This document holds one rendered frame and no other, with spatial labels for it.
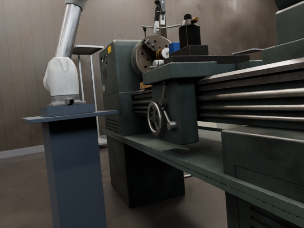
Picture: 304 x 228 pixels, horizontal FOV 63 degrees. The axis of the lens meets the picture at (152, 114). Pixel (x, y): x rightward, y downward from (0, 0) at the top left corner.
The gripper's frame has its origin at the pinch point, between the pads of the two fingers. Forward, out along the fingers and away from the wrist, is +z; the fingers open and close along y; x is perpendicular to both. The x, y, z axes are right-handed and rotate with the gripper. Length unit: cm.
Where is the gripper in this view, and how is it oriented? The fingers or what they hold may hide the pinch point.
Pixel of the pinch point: (159, 26)
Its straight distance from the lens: 187.9
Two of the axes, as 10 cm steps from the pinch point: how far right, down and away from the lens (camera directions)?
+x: -9.6, 0.0, -2.8
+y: -2.8, -0.2, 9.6
